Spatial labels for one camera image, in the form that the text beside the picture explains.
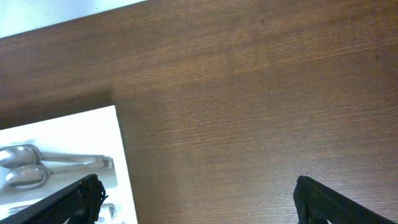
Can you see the steel fork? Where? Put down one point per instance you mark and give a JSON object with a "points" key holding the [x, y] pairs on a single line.
{"points": [[107, 212]]}

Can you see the large steel spoon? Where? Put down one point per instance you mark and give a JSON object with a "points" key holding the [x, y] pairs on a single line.
{"points": [[13, 157], [34, 176]]}

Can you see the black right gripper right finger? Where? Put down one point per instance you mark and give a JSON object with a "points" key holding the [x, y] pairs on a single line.
{"points": [[317, 203]]}

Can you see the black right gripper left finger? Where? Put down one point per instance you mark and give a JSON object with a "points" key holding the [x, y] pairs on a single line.
{"points": [[77, 203]]}

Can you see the white plastic cutlery tray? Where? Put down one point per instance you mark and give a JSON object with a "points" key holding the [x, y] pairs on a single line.
{"points": [[89, 133]]}

